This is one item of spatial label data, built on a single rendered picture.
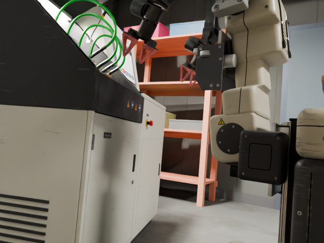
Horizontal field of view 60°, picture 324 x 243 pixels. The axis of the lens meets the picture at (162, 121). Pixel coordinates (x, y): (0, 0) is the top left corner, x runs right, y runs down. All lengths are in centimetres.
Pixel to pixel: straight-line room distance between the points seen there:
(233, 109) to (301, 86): 268
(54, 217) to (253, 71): 91
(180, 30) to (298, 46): 139
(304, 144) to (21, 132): 101
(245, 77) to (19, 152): 91
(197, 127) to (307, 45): 157
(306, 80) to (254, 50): 262
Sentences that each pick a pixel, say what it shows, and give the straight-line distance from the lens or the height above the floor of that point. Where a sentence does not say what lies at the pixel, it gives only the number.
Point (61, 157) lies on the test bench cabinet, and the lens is 116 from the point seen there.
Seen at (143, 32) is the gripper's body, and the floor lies 108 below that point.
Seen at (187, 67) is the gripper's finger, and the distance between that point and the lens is 136.
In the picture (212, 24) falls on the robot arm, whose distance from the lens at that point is 143.
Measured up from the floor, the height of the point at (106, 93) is 88.
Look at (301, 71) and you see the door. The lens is 365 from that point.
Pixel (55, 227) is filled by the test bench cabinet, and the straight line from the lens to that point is 121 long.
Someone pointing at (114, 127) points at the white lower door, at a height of 74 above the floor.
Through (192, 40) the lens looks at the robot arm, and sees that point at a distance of 146.
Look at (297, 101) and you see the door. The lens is 358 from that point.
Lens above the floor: 71
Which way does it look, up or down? 3 degrees up
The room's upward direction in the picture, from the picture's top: 5 degrees clockwise
